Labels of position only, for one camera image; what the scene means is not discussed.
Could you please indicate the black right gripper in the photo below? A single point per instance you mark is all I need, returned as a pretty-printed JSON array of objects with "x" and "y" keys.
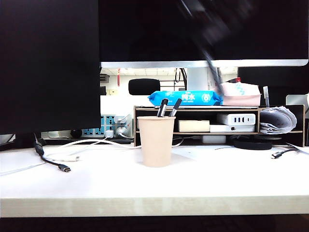
[{"x": 217, "y": 26}]

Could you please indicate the black marker with white label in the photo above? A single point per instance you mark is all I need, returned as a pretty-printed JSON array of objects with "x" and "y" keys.
[
  {"x": 214, "y": 75},
  {"x": 175, "y": 108},
  {"x": 162, "y": 108}
]

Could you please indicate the beige paper cup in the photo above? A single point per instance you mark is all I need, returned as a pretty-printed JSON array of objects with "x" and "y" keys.
[{"x": 156, "y": 142}]

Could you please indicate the silver monitor stand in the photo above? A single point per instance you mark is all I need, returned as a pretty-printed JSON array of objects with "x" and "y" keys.
[{"x": 197, "y": 78}]

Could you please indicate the silver bezel computer monitor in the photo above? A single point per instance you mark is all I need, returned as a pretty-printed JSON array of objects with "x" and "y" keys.
[{"x": 144, "y": 31}]

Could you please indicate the pink tissue pack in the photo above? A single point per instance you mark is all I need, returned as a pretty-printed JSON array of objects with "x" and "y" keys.
[{"x": 241, "y": 96}]

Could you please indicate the blue wet wipes pack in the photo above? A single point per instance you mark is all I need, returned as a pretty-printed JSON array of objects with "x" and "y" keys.
[{"x": 188, "y": 97}]

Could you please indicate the black background monitor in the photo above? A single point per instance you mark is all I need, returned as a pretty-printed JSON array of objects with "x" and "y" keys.
[{"x": 272, "y": 82}]

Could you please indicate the wooden desk shelf organizer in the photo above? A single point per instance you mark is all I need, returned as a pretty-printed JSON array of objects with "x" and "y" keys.
[{"x": 217, "y": 109}]

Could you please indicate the clear capped pen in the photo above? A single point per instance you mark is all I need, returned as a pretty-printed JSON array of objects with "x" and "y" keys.
[{"x": 265, "y": 95}]

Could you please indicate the black office chair headrest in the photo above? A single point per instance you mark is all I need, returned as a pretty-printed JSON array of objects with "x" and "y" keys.
[{"x": 144, "y": 86}]

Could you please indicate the white multi-port charger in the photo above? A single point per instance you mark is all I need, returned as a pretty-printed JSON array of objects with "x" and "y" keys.
[{"x": 237, "y": 119}]

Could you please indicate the cream rectangular box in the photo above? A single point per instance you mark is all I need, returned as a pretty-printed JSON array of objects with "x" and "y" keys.
[{"x": 193, "y": 126}]

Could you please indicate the flat white box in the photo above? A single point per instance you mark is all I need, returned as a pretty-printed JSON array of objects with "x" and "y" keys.
[{"x": 229, "y": 128}]

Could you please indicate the rolled printed papers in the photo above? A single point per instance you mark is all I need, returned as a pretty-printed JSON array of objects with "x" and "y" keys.
[{"x": 277, "y": 120}]

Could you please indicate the white power adapter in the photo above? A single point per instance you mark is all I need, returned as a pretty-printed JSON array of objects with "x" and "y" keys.
[{"x": 213, "y": 139}]

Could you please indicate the black round disc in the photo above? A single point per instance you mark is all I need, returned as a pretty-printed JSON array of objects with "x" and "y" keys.
[{"x": 252, "y": 144}]

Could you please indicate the large white power plug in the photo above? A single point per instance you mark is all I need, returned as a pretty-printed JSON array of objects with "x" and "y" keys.
[{"x": 121, "y": 130}]

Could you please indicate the blue white power strip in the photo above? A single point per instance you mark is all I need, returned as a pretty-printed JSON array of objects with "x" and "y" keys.
[{"x": 108, "y": 123}]

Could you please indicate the white paper sheet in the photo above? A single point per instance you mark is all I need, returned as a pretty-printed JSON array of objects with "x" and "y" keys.
[{"x": 299, "y": 148}]

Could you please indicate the small white plug adapter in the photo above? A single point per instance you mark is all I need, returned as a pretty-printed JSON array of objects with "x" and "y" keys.
[{"x": 109, "y": 134}]

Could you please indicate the large black monitor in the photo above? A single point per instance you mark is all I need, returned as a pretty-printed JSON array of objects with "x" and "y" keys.
[{"x": 48, "y": 67}]

